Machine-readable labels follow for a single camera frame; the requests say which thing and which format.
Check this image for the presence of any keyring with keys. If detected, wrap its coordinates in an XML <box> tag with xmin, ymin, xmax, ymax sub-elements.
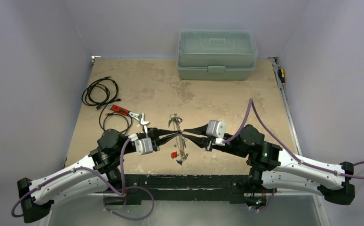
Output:
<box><xmin>168</xmin><ymin>113</ymin><xmax>189</xmax><ymax>165</ymax></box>

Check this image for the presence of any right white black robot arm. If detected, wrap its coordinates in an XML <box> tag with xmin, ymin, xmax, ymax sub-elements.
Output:
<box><xmin>183</xmin><ymin>121</ymin><xmax>355</xmax><ymax>205</ymax></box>

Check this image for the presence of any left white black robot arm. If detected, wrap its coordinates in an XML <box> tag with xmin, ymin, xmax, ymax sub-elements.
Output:
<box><xmin>11</xmin><ymin>128</ymin><xmax>182</xmax><ymax>223</ymax></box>

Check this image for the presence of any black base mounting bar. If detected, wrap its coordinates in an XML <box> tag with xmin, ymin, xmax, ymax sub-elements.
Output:
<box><xmin>93</xmin><ymin>174</ymin><xmax>277</xmax><ymax>206</ymax></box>

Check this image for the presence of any green plastic toolbox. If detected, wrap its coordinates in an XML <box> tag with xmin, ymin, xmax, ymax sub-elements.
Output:
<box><xmin>176</xmin><ymin>31</ymin><xmax>258</xmax><ymax>81</ymax></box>

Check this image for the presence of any yellow black screwdriver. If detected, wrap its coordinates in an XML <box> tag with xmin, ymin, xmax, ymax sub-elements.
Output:
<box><xmin>277</xmin><ymin>68</ymin><xmax>285</xmax><ymax>85</ymax></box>

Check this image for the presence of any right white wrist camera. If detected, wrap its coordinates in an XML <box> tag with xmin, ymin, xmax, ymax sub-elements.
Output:
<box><xmin>206</xmin><ymin>120</ymin><xmax>227</xmax><ymax>146</ymax></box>

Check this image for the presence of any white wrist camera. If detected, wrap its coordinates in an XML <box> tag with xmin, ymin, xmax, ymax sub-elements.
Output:
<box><xmin>128</xmin><ymin>133</ymin><xmax>154</xmax><ymax>155</ymax></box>
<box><xmin>206</xmin><ymin>120</ymin><xmax>227</xmax><ymax>146</ymax></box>

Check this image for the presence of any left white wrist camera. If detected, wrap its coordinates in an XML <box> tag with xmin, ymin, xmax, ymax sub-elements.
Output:
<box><xmin>128</xmin><ymin>133</ymin><xmax>154</xmax><ymax>155</ymax></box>

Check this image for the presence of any red handled adjustable wrench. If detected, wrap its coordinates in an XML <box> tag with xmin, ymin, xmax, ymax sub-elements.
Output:
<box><xmin>107</xmin><ymin>104</ymin><xmax>150</xmax><ymax>134</ymax></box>

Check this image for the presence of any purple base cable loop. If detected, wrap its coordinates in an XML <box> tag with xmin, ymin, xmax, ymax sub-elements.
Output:
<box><xmin>103</xmin><ymin>185</ymin><xmax>155</xmax><ymax>221</ymax></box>

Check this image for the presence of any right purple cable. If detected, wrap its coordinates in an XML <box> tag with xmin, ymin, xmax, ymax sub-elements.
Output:
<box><xmin>222</xmin><ymin>98</ymin><xmax>364</xmax><ymax>180</ymax></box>

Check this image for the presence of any black coiled cable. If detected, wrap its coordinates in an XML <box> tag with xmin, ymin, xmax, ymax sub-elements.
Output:
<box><xmin>81</xmin><ymin>76</ymin><xmax>134</xmax><ymax>137</ymax></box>

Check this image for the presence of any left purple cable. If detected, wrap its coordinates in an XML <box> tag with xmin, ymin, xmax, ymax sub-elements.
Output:
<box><xmin>11</xmin><ymin>137</ymin><xmax>132</xmax><ymax>218</ymax></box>

